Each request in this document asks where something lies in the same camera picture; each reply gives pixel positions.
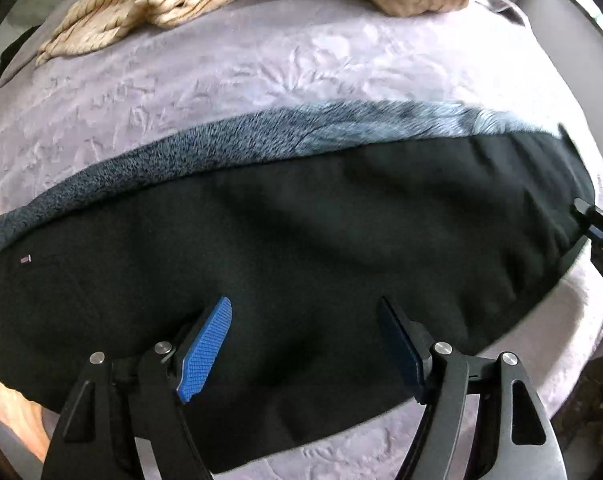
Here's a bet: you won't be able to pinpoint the beige striped cloth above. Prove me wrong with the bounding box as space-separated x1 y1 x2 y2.
35 0 269 66

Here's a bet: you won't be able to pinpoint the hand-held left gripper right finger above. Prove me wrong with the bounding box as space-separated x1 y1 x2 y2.
376 296 568 480

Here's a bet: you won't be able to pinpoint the lilac embossed blanket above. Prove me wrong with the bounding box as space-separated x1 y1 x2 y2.
0 0 603 480

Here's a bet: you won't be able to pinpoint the black cloth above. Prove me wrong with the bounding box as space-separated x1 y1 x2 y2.
0 35 21 92

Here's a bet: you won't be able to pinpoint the orange cloth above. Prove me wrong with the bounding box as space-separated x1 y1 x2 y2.
0 197 52 463

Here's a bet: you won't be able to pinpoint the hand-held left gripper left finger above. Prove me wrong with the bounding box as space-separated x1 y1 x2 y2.
41 296 233 480

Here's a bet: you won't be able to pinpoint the black pants with grey lining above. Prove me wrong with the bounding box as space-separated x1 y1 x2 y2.
0 101 596 475

